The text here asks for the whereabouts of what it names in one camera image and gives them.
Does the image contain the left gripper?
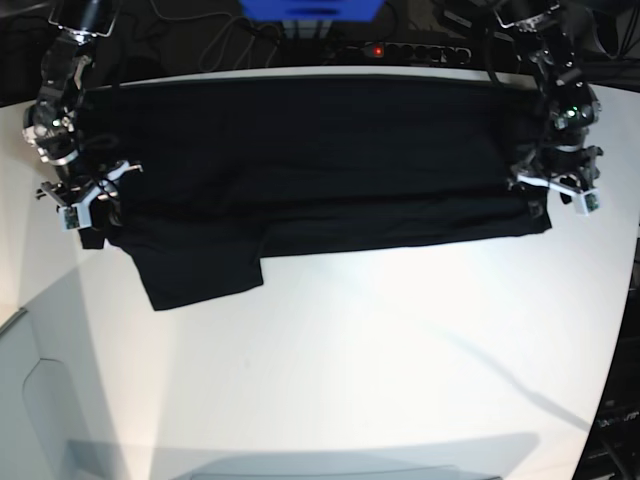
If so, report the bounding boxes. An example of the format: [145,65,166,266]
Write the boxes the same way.
[510,135,602,219]

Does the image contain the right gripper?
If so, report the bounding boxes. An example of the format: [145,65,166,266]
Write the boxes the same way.
[35,154,144,227]

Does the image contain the black T-shirt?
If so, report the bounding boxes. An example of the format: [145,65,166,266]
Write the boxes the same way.
[79,76,551,311]

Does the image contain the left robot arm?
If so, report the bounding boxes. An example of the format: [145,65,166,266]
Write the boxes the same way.
[485,1,603,216]

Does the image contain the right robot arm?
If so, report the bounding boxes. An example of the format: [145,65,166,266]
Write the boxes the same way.
[23,1,143,231]

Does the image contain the black power strip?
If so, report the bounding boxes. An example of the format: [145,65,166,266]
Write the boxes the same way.
[346,43,473,67]

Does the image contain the blue plastic box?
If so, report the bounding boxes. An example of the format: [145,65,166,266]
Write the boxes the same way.
[239,0,384,22]

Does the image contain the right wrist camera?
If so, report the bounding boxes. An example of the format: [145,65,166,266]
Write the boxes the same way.
[57,203,93,231]

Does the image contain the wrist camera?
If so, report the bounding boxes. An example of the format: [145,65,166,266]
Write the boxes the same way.
[573,188,601,216]
[57,203,93,231]

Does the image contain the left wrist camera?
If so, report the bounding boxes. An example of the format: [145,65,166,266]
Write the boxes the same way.
[573,188,601,216]

